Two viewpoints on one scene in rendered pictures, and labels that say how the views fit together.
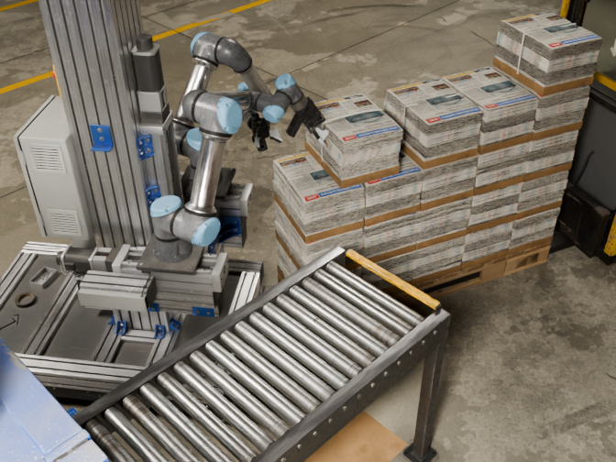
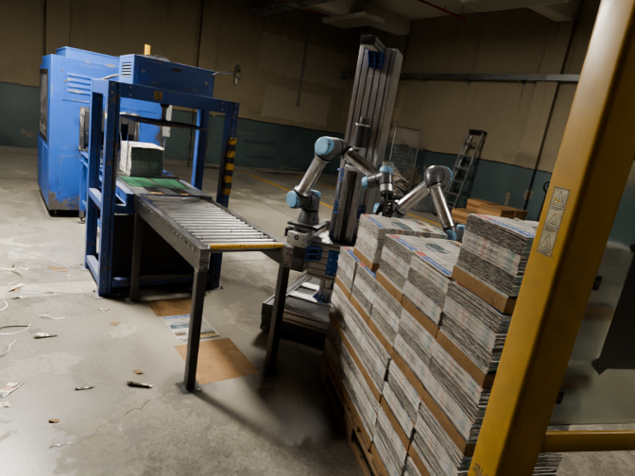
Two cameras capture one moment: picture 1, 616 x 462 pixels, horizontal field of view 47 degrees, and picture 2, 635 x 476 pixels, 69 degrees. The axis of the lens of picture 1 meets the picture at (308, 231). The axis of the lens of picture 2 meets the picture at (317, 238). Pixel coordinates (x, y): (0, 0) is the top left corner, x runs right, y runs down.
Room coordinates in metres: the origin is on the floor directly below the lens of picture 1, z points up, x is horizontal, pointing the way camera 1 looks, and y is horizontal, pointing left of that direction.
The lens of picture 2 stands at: (2.65, -2.57, 1.49)
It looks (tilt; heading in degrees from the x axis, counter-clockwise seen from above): 14 degrees down; 98
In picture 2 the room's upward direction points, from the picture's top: 9 degrees clockwise
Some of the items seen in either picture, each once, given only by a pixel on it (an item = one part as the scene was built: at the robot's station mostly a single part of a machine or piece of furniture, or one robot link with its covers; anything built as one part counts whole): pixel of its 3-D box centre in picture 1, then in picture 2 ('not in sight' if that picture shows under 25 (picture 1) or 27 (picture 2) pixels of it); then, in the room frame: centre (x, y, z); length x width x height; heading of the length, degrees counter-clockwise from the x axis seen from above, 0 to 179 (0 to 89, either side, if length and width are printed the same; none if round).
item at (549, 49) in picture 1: (524, 150); (492, 413); (3.13, -1.11, 0.65); 0.39 x 0.30 x 1.29; 24
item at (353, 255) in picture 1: (391, 278); (248, 246); (1.98, -0.31, 0.81); 0.43 x 0.03 x 0.02; 45
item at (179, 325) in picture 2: not in sight; (190, 326); (1.49, 0.20, 0.00); 0.37 x 0.29 x 0.01; 135
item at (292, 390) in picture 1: (269, 371); (207, 222); (1.56, 0.13, 0.77); 0.47 x 0.05 x 0.05; 45
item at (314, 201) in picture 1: (397, 222); (395, 362); (2.84, -0.45, 0.42); 1.17 x 0.39 x 0.83; 114
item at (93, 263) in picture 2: not in sight; (154, 234); (0.81, 0.90, 0.38); 0.94 x 0.69 x 0.63; 45
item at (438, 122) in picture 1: (430, 122); (431, 270); (2.89, -0.56, 0.95); 0.38 x 0.29 x 0.23; 24
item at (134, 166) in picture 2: not in sight; (141, 159); (0.40, 1.31, 0.93); 0.38 x 0.30 x 0.26; 135
